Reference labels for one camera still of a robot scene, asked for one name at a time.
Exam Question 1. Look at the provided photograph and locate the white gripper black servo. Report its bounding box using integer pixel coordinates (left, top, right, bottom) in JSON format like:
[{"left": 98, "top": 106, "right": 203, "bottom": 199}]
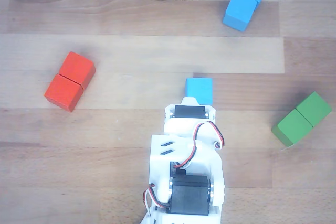
[{"left": 163, "top": 97, "right": 217, "bottom": 136}]

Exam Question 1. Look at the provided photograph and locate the small blue cube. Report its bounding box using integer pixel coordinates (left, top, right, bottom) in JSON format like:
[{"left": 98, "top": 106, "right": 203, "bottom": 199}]
[{"left": 185, "top": 78, "right": 214, "bottom": 105}]

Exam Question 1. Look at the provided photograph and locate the green rectangular block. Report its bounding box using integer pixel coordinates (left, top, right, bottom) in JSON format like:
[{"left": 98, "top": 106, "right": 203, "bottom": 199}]
[{"left": 271, "top": 91, "right": 332, "bottom": 148}]

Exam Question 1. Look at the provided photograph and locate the red rectangular block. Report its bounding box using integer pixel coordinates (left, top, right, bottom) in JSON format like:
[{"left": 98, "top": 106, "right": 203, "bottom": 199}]
[{"left": 44, "top": 51, "right": 97, "bottom": 113}]

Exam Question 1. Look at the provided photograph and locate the red black white servo cable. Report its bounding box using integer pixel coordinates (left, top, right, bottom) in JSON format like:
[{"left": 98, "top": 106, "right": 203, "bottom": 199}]
[
  {"left": 174, "top": 121, "right": 226, "bottom": 169},
  {"left": 142, "top": 183, "right": 158, "bottom": 214}
]

